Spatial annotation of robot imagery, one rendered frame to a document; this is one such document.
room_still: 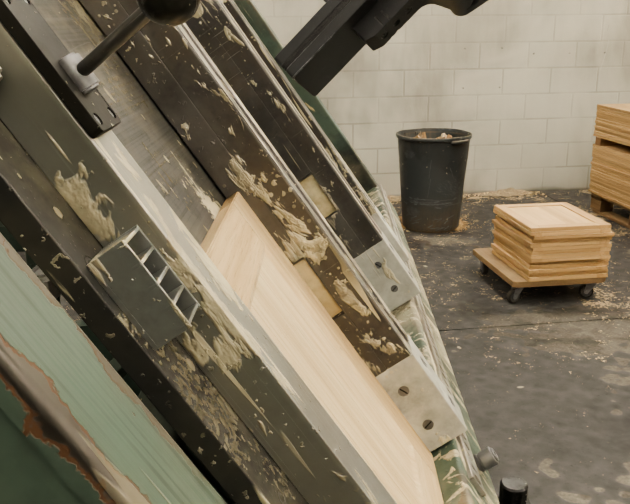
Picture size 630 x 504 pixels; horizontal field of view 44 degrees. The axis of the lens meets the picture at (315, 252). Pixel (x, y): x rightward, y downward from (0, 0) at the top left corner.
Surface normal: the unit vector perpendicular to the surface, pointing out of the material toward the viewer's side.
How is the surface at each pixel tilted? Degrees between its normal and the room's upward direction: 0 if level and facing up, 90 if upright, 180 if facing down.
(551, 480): 0
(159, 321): 89
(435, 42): 90
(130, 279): 89
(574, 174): 90
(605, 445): 0
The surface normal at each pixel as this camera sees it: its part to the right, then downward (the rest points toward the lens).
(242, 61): -0.01, 0.29
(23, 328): 0.82, -0.55
